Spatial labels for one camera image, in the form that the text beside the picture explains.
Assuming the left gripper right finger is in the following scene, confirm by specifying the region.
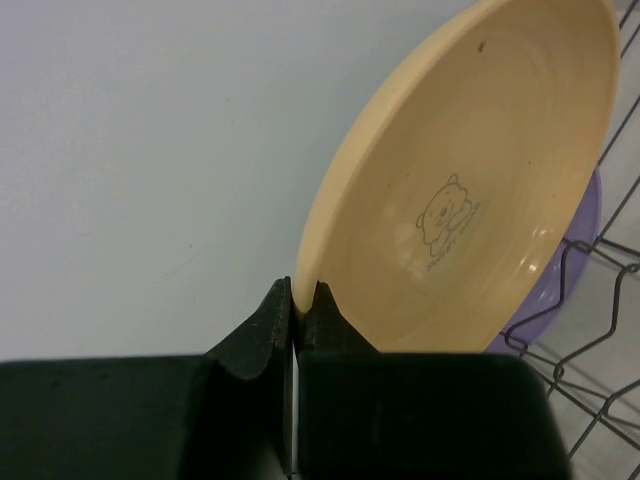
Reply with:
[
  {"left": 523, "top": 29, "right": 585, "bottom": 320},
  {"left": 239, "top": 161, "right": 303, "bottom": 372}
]
[{"left": 297, "top": 283, "right": 570, "bottom": 479}]

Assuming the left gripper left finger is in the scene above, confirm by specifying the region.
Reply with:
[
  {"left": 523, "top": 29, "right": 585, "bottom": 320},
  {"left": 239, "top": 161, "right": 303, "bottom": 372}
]
[{"left": 1, "top": 277, "right": 293, "bottom": 479}]

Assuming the lilac plate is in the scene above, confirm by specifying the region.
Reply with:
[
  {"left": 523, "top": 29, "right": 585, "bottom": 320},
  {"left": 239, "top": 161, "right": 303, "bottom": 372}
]
[{"left": 485, "top": 169, "right": 602, "bottom": 355}]

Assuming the orange plate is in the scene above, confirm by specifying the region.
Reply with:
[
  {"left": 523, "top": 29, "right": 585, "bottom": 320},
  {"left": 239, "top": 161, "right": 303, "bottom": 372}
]
[{"left": 292, "top": 1, "right": 620, "bottom": 353}]

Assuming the wire dish rack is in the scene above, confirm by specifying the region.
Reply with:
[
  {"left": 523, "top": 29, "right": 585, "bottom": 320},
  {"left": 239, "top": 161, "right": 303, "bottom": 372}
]
[{"left": 525, "top": 1, "right": 639, "bottom": 479}]

